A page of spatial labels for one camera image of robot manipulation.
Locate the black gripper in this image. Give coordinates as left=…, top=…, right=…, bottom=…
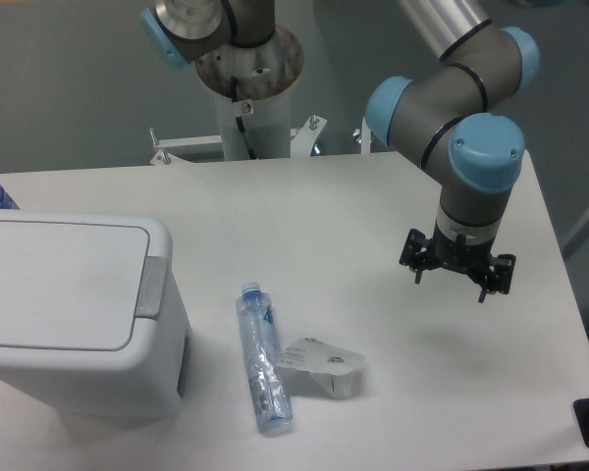
left=399, top=222, right=515, bottom=303

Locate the white plastic trash can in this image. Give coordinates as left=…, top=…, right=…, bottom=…
left=0, top=210, right=190, bottom=418

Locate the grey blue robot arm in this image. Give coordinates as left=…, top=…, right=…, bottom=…
left=141, top=1, right=540, bottom=295

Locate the clear plastic food tray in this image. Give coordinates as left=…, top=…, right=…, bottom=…
left=275, top=338, right=366, bottom=399

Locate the crushed clear plastic bottle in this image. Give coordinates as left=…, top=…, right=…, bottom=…
left=236, top=282, right=294, bottom=436

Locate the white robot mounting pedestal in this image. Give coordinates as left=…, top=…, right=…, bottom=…
left=148, top=26, right=374, bottom=167

